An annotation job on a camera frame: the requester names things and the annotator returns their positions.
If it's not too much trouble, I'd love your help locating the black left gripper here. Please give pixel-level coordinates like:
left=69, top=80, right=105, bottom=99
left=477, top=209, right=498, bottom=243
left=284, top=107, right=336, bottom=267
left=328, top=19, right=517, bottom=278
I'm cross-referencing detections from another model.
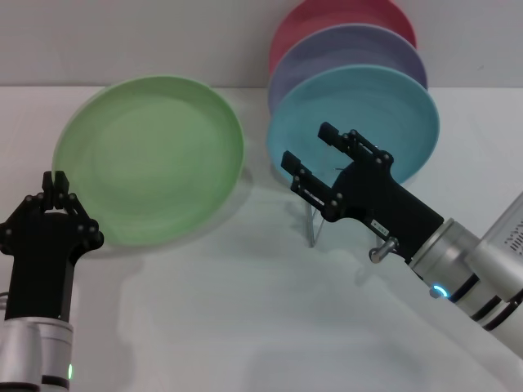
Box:
left=0, top=171, right=105, bottom=324

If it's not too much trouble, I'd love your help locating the purple round plate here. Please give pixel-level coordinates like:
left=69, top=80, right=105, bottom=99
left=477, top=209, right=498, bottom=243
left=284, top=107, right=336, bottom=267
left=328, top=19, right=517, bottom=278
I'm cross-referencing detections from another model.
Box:
left=267, top=23, right=429, bottom=116

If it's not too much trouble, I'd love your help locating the silver metal knob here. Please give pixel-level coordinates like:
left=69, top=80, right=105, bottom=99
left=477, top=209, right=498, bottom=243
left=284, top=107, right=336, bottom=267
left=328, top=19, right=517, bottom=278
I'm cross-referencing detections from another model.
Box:
left=369, top=236, right=400, bottom=264

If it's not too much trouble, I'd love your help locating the red round plate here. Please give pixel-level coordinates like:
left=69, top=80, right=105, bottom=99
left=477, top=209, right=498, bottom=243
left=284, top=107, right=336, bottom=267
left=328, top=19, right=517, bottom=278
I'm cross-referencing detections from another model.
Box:
left=269, top=0, right=418, bottom=77

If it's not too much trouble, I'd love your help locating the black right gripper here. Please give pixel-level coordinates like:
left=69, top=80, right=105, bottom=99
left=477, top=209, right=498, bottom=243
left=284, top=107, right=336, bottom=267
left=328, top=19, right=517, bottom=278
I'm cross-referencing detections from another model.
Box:
left=280, top=121, right=445, bottom=263

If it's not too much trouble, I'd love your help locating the green round plate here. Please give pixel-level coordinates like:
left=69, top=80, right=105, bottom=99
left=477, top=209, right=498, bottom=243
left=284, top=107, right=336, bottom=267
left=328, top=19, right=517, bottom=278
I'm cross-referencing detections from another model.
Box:
left=51, top=73, right=247, bottom=247

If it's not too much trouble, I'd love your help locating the white vented camera box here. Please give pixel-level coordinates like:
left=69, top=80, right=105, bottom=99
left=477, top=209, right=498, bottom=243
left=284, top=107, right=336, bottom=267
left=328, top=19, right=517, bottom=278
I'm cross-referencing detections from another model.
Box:
left=480, top=198, right=523, bottom=263

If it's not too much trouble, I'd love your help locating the light blue round plate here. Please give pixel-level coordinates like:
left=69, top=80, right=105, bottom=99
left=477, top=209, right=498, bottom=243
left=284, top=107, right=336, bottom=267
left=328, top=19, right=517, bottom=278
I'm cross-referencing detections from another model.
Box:
left=266, top=64, right=442, bottom=185

